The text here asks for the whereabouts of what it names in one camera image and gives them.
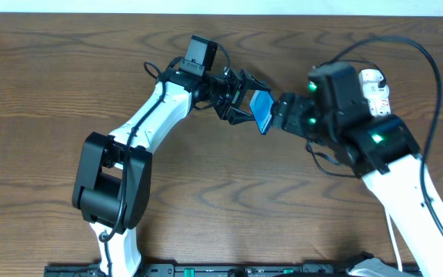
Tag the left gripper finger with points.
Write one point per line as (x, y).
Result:
(236, 116)
(251, 83)

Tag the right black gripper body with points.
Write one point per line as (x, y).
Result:
(288, 111)

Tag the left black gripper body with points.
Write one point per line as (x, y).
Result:
(231, 97)

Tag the blue Galaxy smartphone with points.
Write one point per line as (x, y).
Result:
(260, 105)

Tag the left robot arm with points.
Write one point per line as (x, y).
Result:
(113, 181)

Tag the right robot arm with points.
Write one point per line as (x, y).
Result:
(386, 157)

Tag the white USB charger adapter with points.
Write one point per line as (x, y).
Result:
(370, 75)

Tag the white power strip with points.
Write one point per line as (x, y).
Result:
(378, 99)

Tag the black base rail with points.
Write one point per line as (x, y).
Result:
(225, 270)

